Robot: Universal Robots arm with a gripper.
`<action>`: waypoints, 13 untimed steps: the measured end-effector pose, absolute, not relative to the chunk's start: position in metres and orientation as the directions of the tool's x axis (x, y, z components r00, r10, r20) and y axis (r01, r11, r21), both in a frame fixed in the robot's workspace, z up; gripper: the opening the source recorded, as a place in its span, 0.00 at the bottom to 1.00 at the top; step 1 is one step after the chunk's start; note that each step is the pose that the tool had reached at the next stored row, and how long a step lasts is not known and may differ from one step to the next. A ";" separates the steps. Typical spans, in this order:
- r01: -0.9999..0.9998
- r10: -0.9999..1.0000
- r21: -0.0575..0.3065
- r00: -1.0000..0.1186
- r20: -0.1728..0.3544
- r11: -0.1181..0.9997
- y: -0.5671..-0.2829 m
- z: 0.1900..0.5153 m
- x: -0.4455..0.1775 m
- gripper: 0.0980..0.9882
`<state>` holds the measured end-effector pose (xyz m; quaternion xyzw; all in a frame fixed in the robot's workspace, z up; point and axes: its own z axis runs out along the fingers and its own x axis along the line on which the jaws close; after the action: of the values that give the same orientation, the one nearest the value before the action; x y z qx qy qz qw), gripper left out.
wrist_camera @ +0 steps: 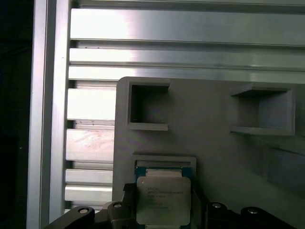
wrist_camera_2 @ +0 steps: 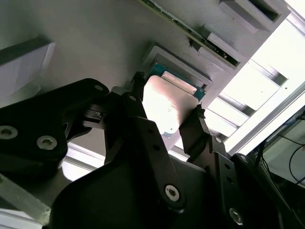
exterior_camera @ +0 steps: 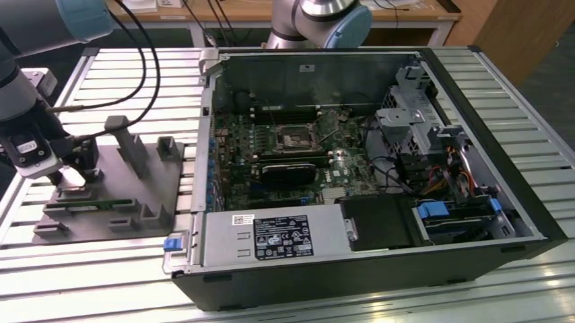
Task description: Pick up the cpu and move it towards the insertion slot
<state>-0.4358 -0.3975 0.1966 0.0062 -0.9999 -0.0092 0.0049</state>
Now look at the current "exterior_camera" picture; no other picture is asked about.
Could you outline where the silver square CPU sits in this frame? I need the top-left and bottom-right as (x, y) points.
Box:
(57, 167), (86, 188)

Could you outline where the black RAM slot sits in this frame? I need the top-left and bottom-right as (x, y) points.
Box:
(254, 151), (333, 159)
(253, 104), (325, 114)
(256, 156), (333, 166)

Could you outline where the CPU socket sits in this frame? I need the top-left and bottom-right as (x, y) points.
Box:
(270, 122), (322, 152)

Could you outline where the grey parts rack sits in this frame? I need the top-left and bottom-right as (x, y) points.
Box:
(30, 115), (188, 245)

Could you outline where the green RAM stick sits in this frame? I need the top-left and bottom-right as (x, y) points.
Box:
(46, 201), (136, 209)

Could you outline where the silver power supply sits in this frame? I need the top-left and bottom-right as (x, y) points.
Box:
(196, 203), (356, 268)

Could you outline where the beige case latch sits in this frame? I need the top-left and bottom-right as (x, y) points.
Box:
(196, 48), (225, 75)

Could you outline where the black graphics card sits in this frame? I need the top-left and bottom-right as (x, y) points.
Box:
(257, 161), (317, 188)

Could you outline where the metal socket cover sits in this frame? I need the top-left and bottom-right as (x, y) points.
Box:
(316, 109), (350, 131)

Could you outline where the thin metal locking lever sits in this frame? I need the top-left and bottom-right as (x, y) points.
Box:
(318, 122), (348, 144)

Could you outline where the small silver heatsink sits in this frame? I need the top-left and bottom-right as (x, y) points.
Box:
(321, 187), (349, 203)

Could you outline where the green motherboard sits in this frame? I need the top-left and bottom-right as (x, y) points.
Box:
(210, 107), (392, 213)

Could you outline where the black PC case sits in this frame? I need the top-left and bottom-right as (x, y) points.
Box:
(169, 45), (568, 312)

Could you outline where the black plastic shroud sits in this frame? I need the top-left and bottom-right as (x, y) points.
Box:
(334, 194), (434, 252)

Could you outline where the metal disk bay cage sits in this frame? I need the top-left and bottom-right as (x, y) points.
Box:
(374, 65), (472, 159)

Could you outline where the hard disk in blue carrier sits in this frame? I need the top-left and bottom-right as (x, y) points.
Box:
(412, 198), (517, 245)

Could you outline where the wooden desk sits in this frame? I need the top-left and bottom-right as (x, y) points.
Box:
(105, 0), (462, 48)

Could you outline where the wooden cabinet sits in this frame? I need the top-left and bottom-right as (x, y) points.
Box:
(441, 0), (575, 87)

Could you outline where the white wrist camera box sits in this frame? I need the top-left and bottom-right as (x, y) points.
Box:
(6, 133), (66, 179)

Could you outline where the aluminium table frame rail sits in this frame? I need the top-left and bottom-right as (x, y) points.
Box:
(0, 46), (100, 250)

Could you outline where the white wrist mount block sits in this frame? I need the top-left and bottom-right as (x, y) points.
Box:
(19, 67), (58, 102)

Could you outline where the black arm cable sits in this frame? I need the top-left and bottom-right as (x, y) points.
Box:
(70, 0), (162, 141)
(48, 0), (149, 112)

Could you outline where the black wire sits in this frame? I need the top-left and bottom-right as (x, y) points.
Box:
(362, 114), (418, 196)

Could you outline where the yellow red wire bundle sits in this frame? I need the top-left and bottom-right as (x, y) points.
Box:
(421, 144), (480, 203)

